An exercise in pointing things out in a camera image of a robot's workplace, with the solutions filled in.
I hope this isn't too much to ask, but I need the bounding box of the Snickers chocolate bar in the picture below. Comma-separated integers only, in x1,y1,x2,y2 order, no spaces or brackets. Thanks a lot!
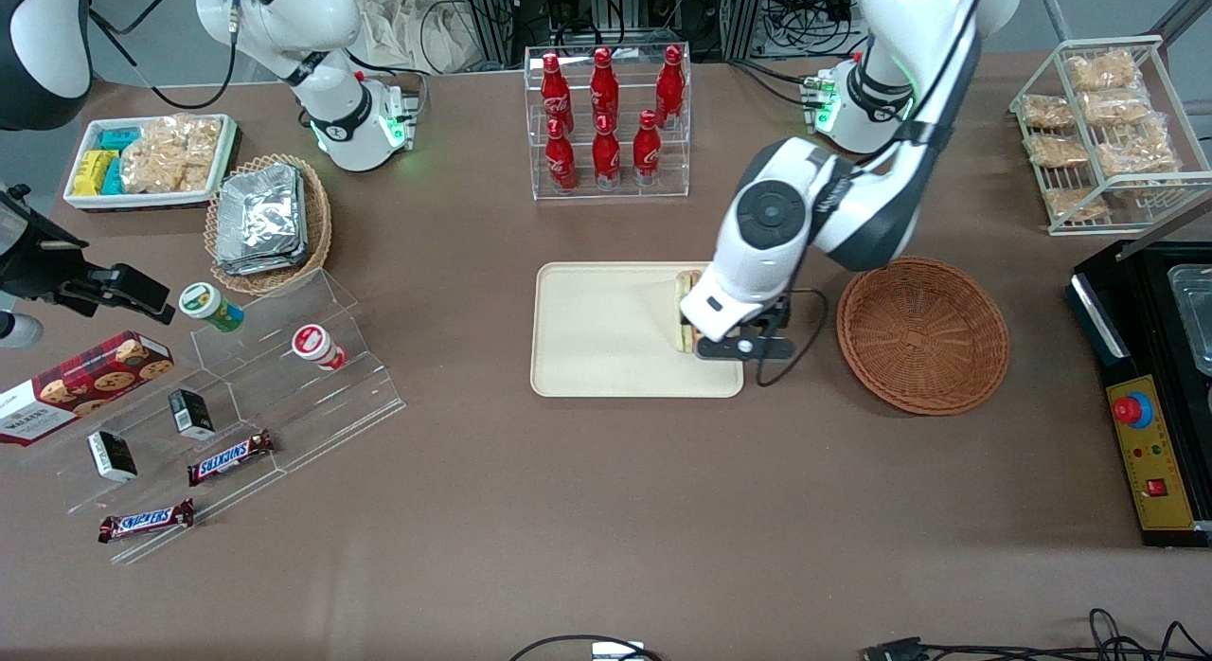
187,430,276,487
98,498,197,545

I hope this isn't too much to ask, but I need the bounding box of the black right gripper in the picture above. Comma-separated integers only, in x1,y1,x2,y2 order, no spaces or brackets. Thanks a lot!
0,183,177,324

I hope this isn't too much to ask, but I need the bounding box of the yellow snack box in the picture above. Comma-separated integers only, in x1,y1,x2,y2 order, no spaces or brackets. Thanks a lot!
73,150,119,196

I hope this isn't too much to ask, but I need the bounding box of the clear acrylic bottle rack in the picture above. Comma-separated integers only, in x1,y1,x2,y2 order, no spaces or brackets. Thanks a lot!
524,44,692,203

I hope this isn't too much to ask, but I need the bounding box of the crumpled clear plastic bag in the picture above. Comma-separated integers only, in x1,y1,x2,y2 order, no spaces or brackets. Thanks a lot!
365,0,484,73

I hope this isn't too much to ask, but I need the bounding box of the white rectangular snack tray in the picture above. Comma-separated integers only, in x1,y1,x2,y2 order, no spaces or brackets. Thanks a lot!
63,114,240,212

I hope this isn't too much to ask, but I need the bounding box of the black cable with connector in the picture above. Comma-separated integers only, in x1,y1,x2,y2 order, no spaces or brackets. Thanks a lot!
862,609,1212,661

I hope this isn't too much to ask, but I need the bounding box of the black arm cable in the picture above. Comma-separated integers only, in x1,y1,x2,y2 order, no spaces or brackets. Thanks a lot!
755,0,990,388
88,0,240,111

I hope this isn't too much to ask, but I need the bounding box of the clear bag of crackers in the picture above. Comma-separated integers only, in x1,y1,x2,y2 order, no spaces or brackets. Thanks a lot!
120,115,223,194

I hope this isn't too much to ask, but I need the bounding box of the oval tan wicker basket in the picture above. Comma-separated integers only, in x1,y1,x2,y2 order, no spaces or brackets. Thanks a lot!
205,153,333,296

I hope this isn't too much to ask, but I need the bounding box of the silver foil packet stack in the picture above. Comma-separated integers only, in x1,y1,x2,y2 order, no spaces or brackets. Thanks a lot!
216,163,310,277

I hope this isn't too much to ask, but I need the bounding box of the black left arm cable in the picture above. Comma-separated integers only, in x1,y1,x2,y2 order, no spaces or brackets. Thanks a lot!
755,0,990,388

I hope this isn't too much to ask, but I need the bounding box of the tangled black cable bundle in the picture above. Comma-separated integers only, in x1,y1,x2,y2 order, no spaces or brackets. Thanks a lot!
765,0,864,58

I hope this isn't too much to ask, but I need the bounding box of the red lidded cup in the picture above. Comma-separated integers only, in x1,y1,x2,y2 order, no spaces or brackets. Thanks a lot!
291,324,348,372

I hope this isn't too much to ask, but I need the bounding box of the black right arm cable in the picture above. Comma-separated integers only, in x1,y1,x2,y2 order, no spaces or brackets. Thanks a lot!
88,0,240,111

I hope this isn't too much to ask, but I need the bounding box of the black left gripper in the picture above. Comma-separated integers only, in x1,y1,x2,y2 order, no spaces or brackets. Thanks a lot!
694,296,796,362

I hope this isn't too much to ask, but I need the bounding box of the red tartan cookie box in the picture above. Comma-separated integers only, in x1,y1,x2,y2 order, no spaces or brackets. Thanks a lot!
0,330,176,447

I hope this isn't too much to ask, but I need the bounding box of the black control box yellow panel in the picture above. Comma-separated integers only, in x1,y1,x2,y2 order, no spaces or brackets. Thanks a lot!
1068,240,1212,548

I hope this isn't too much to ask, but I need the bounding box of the green lidded cup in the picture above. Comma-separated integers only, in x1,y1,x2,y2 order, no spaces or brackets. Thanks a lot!
179,282,245,333

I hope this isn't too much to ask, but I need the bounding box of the bagged fried snack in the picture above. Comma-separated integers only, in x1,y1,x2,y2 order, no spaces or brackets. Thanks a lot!
1079,88,1151,127
1021,95,1076,130
1044,188,1109,223
1027,134,1090,168
1096,121,1180,176
1065,50,1142,92

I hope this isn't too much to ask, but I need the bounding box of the round brown wicker basket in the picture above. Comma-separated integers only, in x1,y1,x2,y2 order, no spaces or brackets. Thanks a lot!
836,256,1010,417

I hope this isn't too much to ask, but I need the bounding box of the clear acrylic stepped display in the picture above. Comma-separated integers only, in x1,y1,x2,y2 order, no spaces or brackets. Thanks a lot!
19,268,408,565

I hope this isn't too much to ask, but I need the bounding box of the black equipment rack frame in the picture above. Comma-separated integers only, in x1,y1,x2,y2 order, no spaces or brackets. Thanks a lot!
461,0,770,63

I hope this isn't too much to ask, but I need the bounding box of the black table cable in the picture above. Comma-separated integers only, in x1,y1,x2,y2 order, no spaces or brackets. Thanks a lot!
509,634,664,661

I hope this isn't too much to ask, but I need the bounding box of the white wire rack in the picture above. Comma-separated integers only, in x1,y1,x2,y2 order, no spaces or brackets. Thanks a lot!
1008,34,1212,238

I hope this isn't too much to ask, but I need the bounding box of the clear plastic container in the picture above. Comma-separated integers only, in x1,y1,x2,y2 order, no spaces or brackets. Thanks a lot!
1167,263,1212,376

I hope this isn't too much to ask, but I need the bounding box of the beige plastic serving tray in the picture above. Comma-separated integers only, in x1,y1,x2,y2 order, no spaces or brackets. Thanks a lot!
530,261,745,399

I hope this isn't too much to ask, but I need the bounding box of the red cola bottle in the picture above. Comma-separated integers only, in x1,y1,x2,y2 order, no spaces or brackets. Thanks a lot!
633,110,663,187
592,115,622,190
656,45,686,130
590,47,620,132
545,119,578,193
541,53,572,136

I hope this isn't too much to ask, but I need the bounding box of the triangle sandwich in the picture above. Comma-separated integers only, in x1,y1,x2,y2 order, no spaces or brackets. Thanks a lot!
673,270,706,352

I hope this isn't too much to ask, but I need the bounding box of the small black box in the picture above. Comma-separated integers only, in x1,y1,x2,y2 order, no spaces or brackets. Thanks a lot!
169,388,217,441
87,430,139,483

